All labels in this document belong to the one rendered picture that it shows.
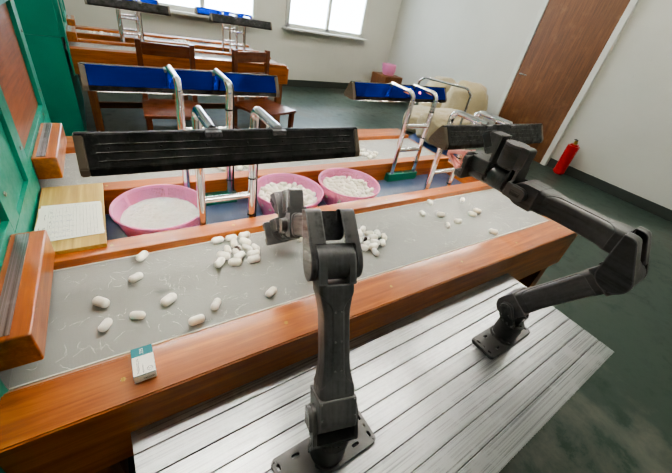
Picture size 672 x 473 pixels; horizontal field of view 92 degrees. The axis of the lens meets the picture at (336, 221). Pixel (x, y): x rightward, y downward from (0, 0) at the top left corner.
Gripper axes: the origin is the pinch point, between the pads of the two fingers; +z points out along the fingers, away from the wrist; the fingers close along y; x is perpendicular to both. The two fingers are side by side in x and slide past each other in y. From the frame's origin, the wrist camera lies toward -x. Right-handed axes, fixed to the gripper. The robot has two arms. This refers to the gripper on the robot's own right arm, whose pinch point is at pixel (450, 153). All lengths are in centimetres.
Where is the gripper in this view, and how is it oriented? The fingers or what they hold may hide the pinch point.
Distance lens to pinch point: 105.1
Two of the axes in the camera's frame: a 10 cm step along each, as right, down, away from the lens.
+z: -5.4, -5.3, 6.5
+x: -1.7, 8.3, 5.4
